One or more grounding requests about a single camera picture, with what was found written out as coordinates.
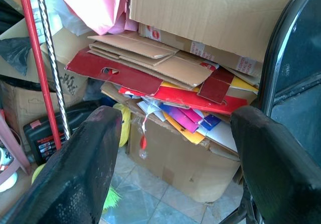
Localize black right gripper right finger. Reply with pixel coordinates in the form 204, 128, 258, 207
230, 105, 321, 224

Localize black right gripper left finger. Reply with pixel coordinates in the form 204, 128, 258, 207
0, 105, 123, 224

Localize black plastic tool case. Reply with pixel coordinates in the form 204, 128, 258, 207
23, 105, 101, 166

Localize green broom bristles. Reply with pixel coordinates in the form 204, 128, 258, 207
102, 185, 123, 212

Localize pink plastic stool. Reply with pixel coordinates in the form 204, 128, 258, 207
0, 113, 32, 185

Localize printed brown cardboard box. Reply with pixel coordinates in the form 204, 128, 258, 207
0, 76, 88, 147

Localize large brown cardboard box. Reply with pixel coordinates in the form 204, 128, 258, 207
126, 109, 243, 204

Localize orange yellow paper sheet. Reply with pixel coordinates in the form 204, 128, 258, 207
163, 111, 206, 145

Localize black folding metal chair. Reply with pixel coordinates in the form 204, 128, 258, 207
220, 0, 321, 224

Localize magenta blue glossy box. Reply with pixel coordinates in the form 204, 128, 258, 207
159, 103, 222, 134

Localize red flattened cardboard box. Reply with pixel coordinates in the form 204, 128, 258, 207
64, 47, 164, 96

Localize bright red cardboard sheet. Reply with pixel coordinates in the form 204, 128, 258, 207
118, 85, 249, 116

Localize black white striped stick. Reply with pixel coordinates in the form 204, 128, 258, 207
34, 0, 71, 141

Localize taped flat cardboard box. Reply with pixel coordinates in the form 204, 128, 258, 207
138, 24, 263, 78

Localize black plastic bag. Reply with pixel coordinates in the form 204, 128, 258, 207
0, 36, 33, 77

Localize brown flattened cardboard box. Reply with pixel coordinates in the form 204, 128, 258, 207
87, 31, 219, 88

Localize white plastic bag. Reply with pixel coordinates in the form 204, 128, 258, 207
27, 0, 94, 44

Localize pink paper sheet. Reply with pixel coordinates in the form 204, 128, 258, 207
60, 0, 139, 36

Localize big plain cardboard sheet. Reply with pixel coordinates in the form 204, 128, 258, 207
129, 0, 309, 63

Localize red broom handle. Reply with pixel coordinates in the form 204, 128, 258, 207
16, 0, 62, 150

